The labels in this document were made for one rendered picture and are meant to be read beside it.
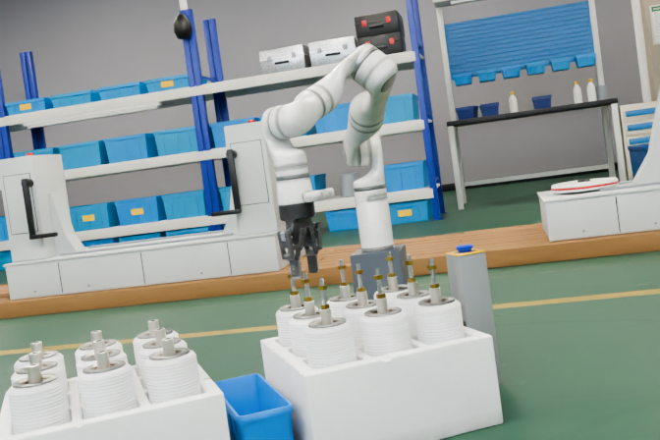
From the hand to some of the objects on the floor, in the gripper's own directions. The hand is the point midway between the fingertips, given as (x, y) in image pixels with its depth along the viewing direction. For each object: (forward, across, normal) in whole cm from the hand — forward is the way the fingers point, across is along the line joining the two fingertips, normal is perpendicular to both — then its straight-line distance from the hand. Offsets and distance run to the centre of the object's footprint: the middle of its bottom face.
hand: (304, 269), depth 171 cm
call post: (+35, -34, +23) cm, 54 cm away
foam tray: (+35, +32, -29) cm, 55 cm away
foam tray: (+35, -8, +8) cm, 37 cm away
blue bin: (+35, +12, -10) cm, 38 cm away
